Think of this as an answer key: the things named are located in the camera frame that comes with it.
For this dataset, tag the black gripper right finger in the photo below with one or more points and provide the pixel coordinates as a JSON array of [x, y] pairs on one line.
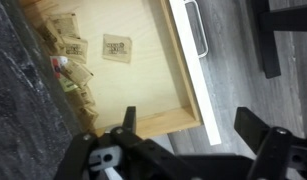
[[273, 150]]

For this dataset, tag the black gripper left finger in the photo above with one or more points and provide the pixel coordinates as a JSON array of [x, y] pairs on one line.
[[139, 160]]

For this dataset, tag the white drawer with wooden interior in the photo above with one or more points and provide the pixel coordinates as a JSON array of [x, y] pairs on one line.
[[143, 86]]

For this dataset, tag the brown sugar packet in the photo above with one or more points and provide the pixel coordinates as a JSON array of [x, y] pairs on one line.
[[66, 25], [75, 50], [80, 96], [117, 48], [51, 35], [88, 116], [77, 72]]

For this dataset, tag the green and white packet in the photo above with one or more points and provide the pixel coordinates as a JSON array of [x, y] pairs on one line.
[[67, 84]]

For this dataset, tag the red and white packet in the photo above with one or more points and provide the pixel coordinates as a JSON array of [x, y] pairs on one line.
[[57, 65]]

